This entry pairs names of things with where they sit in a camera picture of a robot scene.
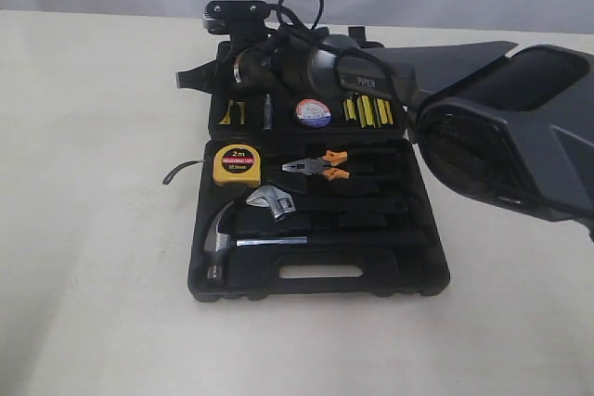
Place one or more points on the large yellow black screwdriver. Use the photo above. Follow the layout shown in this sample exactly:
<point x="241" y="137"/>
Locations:
<point x="365" y="112"/>

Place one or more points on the black electrical tape roll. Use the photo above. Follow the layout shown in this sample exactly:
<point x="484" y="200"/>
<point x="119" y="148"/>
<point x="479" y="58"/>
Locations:
<point x="312" y="113"/>

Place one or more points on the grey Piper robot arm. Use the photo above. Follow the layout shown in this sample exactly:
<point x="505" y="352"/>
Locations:
<point x="495" y="122"/>

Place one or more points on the clear handle tester screwdriver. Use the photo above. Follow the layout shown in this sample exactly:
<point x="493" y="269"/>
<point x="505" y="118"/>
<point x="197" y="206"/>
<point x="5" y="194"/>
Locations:
<point x="268" y="113"/>

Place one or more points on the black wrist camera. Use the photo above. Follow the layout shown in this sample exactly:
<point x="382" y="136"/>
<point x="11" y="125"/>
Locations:
<point x="240" y="19"/>

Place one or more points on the yellow utility knife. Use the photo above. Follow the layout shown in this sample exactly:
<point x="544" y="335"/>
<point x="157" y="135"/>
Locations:
<point x="234" y="115"/>

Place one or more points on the orange black pliers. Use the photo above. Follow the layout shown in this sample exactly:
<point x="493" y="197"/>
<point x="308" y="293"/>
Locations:
<point x="330" y="164"/>

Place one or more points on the right yellow black screwdriver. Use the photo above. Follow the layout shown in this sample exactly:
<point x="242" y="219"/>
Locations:
<point x="384" y="112"/>

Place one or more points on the small yellow black screwdriver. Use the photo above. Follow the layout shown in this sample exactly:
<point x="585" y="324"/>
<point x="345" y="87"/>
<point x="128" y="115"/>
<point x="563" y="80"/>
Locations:
<point x="349" y="109"/>

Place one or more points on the steel claw hammer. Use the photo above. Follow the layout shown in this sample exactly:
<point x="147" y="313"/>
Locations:
<point x="218" y="241"/>

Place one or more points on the chrome adjustable wrench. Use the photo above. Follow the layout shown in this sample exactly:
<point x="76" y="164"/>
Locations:
<point x="282" y="204"/>

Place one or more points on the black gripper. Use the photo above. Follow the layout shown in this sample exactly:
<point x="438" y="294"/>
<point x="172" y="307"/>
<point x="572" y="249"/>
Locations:
<point x="243" y="67"/>

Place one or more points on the black plastic tool case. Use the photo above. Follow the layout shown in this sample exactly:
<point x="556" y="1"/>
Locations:
<point x="307" y="185"/>

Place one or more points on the yellow measuring tape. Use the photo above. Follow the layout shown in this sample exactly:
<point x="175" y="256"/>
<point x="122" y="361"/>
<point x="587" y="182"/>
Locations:
<point x="237" y="164"/>

